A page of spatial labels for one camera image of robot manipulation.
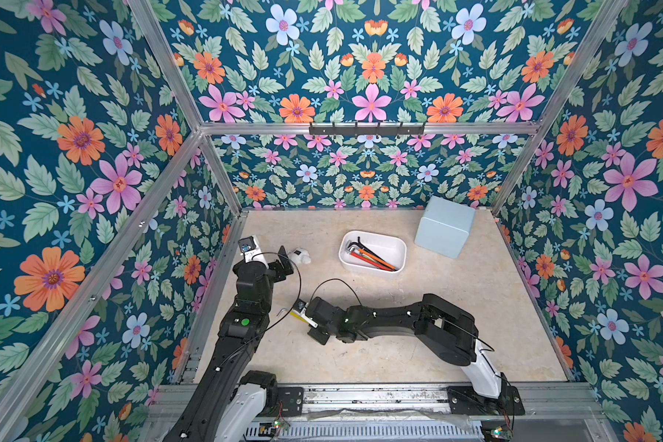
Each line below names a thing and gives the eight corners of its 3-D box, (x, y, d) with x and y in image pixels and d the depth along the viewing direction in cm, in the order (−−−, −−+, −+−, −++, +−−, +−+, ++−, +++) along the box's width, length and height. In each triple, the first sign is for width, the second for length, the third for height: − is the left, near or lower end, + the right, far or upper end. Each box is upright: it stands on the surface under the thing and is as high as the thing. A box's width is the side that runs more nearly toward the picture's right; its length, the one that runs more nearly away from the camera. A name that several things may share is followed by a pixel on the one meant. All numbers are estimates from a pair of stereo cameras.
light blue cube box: (410, 252, 108) (418, 226, 95) (422, 222, 118) (431, 195, 105) (454, 268, 103) (468, 242, 90) (463, 235, 113) (477, 208, 101)
